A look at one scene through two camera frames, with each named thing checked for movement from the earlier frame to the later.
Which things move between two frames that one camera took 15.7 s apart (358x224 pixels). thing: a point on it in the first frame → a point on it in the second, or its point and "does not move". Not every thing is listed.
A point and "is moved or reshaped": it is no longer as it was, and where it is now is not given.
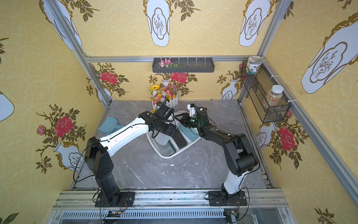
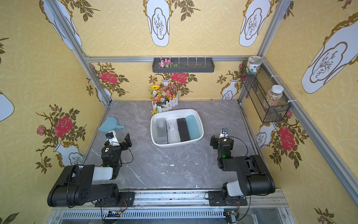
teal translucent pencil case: [192, 133] is moved or reshaped
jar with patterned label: [254, 63] does not move
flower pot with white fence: [165, 94] does not move
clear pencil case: [167, 150] is moved or reshaped
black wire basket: [266, 96] does not move
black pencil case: [179, 139] is moved or reshaped
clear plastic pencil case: [161, 138] is moved or reshaped
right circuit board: [231, 217] does not move
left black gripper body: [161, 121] → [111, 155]
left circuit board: [113, 213] does not move
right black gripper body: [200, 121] → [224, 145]
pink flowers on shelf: [167, 63] does not move
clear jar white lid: [274, 95] does not move
